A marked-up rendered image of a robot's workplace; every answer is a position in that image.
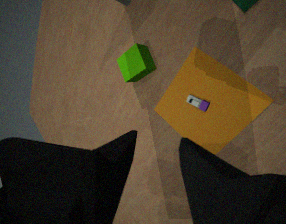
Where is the dark green flat square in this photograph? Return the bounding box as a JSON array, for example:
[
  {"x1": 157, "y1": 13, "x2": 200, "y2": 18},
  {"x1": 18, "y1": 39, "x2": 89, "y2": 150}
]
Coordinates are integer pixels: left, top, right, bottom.
[{"x1": 233, "y1": 0, "x2": 257, "y2": 12}]

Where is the green cube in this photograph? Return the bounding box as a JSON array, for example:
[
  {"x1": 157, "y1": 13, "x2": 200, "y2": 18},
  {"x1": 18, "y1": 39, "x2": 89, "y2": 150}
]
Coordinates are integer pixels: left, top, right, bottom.
[{"x1": 116, "y1": 43, "x2": 157, "y2": 82}]

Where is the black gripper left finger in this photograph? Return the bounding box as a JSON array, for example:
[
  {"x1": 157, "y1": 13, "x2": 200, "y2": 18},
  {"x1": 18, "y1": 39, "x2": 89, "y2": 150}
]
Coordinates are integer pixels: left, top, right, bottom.
[{"x1": 0, "y1": 130, "x2": 137, "y2": 224}]

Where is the orange flat square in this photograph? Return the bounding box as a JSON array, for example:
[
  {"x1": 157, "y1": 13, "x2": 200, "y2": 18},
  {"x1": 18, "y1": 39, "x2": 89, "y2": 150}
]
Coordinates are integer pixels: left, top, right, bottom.
[{"x1": 154, "y1": 47, "x2": 274, "y2": 155}]

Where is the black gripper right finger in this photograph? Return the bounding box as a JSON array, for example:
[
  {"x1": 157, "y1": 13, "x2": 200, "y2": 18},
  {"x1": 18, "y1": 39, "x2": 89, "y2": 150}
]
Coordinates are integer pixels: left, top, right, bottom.
[{"x1": 179, "y1": 137, "x2": 286, "y2": 224}]

